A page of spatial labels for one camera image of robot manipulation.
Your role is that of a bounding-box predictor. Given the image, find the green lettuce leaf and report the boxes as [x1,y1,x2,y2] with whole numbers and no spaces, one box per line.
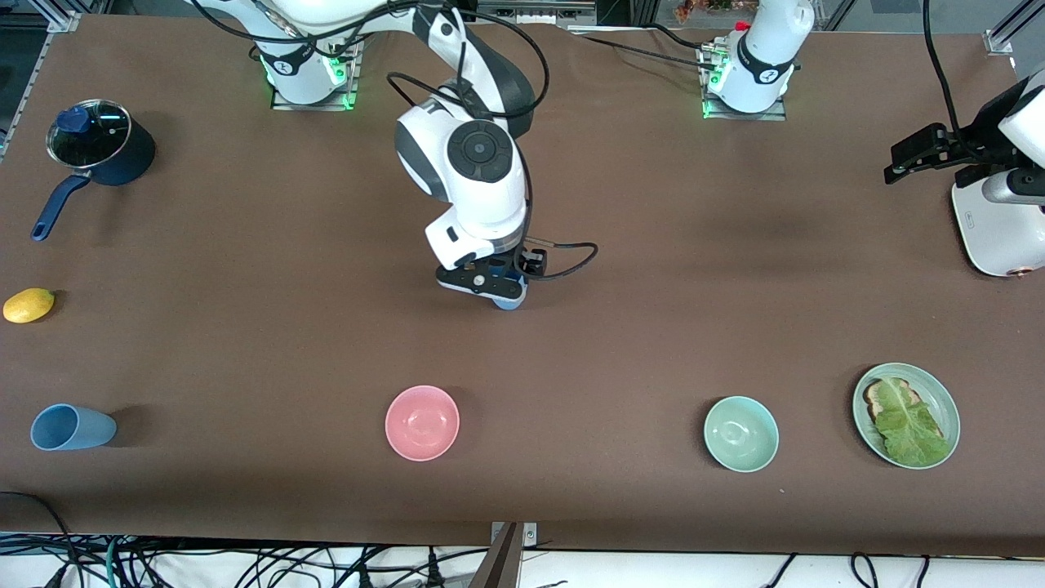
[874,380,953,468]

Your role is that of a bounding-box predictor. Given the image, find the tangled black floor cables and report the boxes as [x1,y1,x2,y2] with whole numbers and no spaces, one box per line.
[0,535,491,588]

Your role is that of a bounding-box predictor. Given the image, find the dark metal bar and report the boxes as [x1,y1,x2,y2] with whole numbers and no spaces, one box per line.
[467,523,523,588]

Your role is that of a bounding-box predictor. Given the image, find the aluminium frame profile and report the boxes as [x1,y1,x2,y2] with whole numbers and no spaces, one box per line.
[984,0,1045,56]
[0,8,82,160]

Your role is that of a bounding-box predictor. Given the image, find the black base cable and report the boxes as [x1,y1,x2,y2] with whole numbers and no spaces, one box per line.
[567,31,719,70]
[645,23,715,51]

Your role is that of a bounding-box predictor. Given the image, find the mint green bowl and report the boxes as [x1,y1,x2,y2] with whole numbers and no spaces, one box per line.
[703,395,780,474]

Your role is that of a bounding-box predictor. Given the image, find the brown table cover sheet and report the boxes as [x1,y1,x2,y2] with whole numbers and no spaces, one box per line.
[0,15,1045,558]

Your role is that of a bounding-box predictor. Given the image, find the grey metal box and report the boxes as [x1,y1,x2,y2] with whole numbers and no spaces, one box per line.
[476,0,598,25]

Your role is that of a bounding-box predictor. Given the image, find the orange brown object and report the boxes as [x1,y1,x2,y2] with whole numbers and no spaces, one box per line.
[676,0,740,22]

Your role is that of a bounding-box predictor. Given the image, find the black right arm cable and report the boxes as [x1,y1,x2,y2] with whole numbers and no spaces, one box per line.
[186,0,601,283]

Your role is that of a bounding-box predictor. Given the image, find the yellow lemon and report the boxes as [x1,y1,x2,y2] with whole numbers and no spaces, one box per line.
[2,287,56,324]

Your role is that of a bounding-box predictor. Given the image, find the green plate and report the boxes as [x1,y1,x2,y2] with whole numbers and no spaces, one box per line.
[852,362,962,470]

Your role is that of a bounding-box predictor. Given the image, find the toast slice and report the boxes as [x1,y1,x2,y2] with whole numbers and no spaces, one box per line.
[865,377,945,442]

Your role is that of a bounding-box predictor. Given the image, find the white toaster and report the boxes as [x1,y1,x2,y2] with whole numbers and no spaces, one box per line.
[951,167,1045,279]

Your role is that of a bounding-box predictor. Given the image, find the pink bowl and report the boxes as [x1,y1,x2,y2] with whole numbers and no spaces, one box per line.
[385,385,460,462]

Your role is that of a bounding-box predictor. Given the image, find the black floor cable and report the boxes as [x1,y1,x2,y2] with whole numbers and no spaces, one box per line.
[0,490,81,588]

